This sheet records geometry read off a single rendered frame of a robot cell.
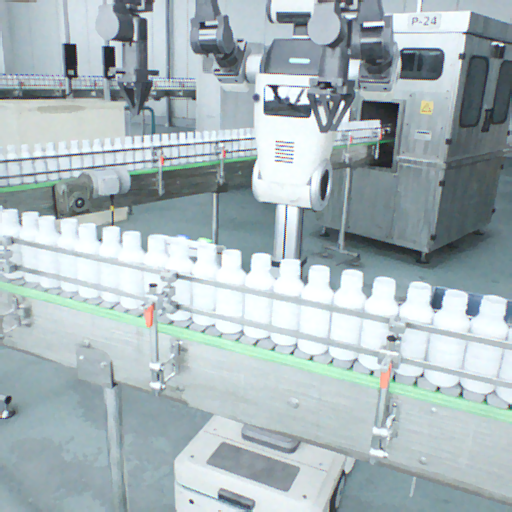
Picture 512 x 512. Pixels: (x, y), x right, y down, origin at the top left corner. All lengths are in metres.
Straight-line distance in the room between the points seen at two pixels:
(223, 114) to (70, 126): 2.45
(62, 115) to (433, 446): 4.57
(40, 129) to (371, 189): 2.95
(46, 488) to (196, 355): 1.29
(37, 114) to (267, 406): 4.25
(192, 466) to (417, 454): 1.02
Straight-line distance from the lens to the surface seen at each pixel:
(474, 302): 1.58
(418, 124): 4.60
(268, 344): 1.04
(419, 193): 4.64
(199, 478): 1.87
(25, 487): 2.31
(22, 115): 4.98
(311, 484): 1.84
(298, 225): 1.64
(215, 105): 7.03
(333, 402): 1.02
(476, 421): 0.98
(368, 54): 1.42
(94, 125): 5.32
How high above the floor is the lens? 1.50
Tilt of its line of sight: 20 degrees down
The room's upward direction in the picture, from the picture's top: 3 degrees clockwise
